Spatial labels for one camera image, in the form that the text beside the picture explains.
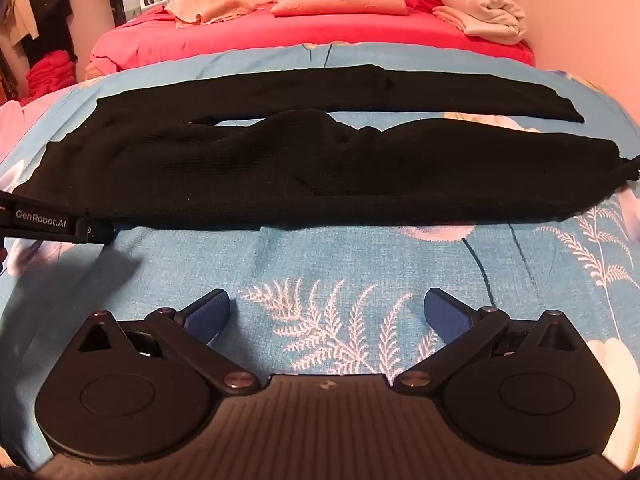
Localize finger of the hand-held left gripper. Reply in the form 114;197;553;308
87;216;115;246

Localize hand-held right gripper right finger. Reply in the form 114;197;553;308
394;288;594;392

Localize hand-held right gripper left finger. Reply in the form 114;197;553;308
65;288;262;395

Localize black pants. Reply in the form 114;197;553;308
10;64;640;233

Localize pink cloth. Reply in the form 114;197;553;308
0;100;46;161

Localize blue floral bedsheet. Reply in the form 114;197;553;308
0;40;640;471

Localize stack of red cloths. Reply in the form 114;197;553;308
26;50;76;98

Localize beige hanging garment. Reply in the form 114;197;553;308
0;0;40;61

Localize dark hanging garment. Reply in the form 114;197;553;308
22;0;76;67

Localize beige towel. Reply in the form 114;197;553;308
165;0;257;28

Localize red bedsheet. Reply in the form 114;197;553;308
89;2;536;83

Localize cream folded blanket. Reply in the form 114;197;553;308
432;0;527;45

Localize pink pillow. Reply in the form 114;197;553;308
271;0;408;17

